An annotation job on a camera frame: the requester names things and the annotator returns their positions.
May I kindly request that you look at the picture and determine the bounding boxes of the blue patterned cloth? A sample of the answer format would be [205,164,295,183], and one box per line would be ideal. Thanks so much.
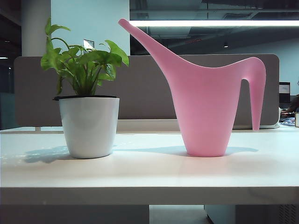
[279,116,296,128]

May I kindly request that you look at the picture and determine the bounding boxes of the black computer monitor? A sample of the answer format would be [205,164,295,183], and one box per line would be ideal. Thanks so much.
[279,81,291,103]

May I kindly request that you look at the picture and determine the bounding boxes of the grey table support panel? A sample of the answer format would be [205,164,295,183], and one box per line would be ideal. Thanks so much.
[0,204,150,224]

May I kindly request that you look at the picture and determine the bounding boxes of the white glossy plant pot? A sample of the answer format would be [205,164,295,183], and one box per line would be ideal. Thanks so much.
[58,97,120,159]

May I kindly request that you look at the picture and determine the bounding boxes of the pink plastic watering can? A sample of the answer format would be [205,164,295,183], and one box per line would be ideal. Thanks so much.
[118,18,267,157]

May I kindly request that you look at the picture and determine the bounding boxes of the ceiling air vent grille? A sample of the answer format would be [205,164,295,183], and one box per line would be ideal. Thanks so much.
[223,13,254,19]

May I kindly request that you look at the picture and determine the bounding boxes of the black inner pot rim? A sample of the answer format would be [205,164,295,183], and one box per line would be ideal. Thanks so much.
[52,94,119,101]

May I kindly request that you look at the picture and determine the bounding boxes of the seated person in background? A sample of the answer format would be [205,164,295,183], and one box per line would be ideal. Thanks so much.
[281,80,299,115]

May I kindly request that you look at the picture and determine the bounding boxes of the grey fabric desk partition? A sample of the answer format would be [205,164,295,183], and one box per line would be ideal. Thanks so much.
[13,54,280,128]

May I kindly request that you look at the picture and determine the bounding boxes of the green leafy houseplant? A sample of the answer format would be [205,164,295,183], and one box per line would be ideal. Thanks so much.
[40,16,130,96]

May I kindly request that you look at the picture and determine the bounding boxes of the small paper wall sign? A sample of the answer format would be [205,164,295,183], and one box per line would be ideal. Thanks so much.
[83,38,95,51]

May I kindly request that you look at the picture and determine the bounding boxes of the long white ceiling light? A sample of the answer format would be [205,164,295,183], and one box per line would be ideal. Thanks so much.
[129,20,299,28]

